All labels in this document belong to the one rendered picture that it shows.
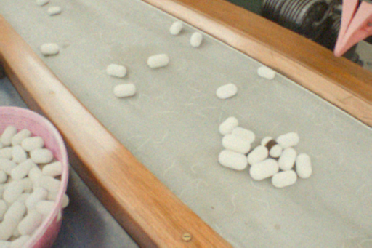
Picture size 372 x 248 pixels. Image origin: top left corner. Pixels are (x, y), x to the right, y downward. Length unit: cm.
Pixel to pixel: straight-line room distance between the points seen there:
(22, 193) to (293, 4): 65
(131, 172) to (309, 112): 29
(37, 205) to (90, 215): 9
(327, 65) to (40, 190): 49
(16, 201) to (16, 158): 7
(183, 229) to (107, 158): 13
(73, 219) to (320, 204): 33
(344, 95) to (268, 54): 16
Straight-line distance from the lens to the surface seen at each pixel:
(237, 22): 67
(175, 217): 35
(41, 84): 54
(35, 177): 44
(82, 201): 48
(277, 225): 39
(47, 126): 46
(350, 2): 46
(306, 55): 60
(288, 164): 42
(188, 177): 41
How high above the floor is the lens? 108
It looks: 43 degrees down
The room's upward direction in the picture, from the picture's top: 2 degrees clockwise
